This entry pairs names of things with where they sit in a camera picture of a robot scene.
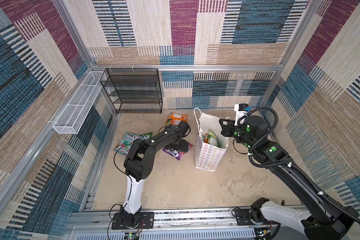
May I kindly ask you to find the teal Fox's candy bag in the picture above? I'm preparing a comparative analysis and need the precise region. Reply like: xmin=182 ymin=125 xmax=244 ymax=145
xmin=114 ymin=132 xmax=142 ymax=156

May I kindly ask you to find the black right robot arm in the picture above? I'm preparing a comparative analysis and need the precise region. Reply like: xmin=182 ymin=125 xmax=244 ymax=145
xmin=219 ymin=116 xmax=359 ymax=240

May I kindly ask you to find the green yellow Fox's bag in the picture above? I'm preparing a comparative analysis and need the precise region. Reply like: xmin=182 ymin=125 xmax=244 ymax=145
xmin=140 ymin=132 xmax=153 ymax=140

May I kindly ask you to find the black corrugated cable right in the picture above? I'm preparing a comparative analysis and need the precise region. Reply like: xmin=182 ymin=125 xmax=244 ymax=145
xmin=232 ymin=107 xmax=360 ymax=233

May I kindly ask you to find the purple Fox's candy bag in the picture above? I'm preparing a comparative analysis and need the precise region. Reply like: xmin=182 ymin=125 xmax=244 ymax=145
xmin=162 ymin=143 xmax=193 ymax=160

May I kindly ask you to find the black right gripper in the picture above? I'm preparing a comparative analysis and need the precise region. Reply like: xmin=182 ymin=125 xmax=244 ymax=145
xmin=218 ymin=118 xmax=256 ymax=150

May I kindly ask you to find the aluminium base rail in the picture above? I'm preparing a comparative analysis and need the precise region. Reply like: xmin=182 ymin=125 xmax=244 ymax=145
xmin=63 ymin=204 xmax=309 ymax=240

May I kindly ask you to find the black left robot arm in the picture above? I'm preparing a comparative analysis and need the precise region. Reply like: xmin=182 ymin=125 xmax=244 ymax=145
xmin=111 ymin=121 xmax=191 ymax=230

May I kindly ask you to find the green snack bag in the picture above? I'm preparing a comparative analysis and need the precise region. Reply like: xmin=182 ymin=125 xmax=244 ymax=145
xmin=204 ymin=130 xmax=219 ymax=147

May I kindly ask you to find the black mesh shelf rack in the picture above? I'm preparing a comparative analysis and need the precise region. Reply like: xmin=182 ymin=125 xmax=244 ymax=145
xmin=100 ymin=68 xmax=163 ymax=114

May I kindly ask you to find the white wire basket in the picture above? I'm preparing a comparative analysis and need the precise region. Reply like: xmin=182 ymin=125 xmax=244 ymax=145
xmin=53 ymin=71 xmax=103 ymax=135

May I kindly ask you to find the orange snack bag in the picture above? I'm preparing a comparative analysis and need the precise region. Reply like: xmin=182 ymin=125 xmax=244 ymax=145
xmin=165 ymin=112 xmax=188 ymax=126

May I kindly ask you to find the white paper bag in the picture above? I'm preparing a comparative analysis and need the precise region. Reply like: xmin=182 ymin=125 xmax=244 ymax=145
xmin=194 ymin=108 xmax=229 ymax=172

